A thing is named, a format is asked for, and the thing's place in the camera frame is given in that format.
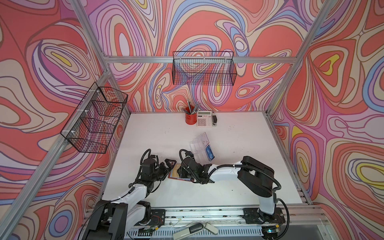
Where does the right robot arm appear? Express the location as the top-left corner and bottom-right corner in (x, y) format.
(178, 149), (282, 224)

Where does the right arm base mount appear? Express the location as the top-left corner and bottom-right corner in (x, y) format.
(242, 208), (286, 225)

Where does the gold VIP card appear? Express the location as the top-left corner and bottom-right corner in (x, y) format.
(169, 163), (181, 179)

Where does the red pen cup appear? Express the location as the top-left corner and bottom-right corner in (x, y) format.
(184, 107), (197, 125)

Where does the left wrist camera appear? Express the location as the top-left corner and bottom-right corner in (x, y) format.
(141, 155), (159, 168)

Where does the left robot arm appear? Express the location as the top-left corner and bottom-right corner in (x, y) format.
(78, 149), (177, 240)

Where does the wire basket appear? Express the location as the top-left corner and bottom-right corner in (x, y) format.
(172, 51), (238, 86)
(61, 83), (128, 154)

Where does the red leather card holder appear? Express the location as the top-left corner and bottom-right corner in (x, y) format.
(168, 163), (191, 182)

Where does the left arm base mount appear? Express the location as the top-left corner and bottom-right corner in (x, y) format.
(135, 209), (166, 228)

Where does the back wire basket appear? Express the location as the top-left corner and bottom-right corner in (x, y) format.
(172, 51), (238, 86)

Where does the white pink calculator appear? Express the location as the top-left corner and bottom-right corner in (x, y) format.
(197, 111), (213, 128)

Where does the grey handheld device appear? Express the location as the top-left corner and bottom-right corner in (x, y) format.
(173, 223), (219, 240)

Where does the black stapler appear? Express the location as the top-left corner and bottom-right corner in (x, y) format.
(212, 112), (218, 127)

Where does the white VIP card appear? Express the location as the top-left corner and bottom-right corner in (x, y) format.
(199, 132), (210, 146)

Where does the left wire basket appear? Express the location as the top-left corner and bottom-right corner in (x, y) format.
(61, 83), (128, 154)

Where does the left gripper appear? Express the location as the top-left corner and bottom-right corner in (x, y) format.
(150, 159), (177, 183)

